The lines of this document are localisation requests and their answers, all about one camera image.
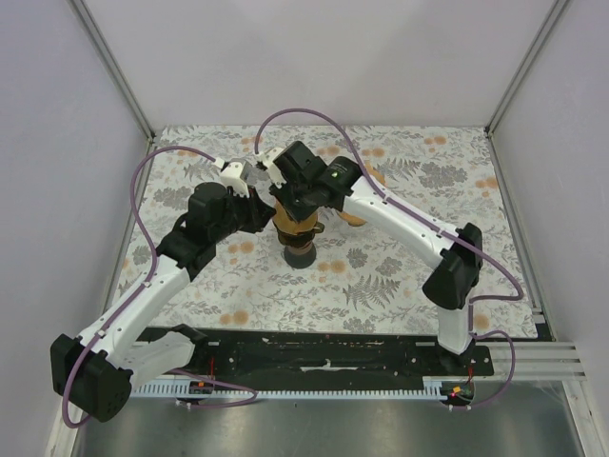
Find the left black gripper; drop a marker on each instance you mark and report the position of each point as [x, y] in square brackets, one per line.
[260, 212]

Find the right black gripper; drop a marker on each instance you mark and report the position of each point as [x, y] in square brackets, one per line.
[296, 213]

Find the green glass coffee dripper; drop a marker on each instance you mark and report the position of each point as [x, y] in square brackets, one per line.
[303, 239]

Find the red capped dark bottle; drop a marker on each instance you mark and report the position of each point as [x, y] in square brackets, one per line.
[300, 258]

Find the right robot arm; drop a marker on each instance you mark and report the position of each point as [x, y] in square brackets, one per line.
[452, 254]

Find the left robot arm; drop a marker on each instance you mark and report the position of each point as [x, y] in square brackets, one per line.
[98, 369]

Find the floral tablecloth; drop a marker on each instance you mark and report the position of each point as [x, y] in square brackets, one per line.
[362, 280]

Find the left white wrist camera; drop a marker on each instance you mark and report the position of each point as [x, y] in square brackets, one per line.
[233, 174]

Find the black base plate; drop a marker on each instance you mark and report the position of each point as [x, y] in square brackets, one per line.
[270, 360]

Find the aluminium frame rail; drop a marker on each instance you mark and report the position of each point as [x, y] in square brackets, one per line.
[112, 66]

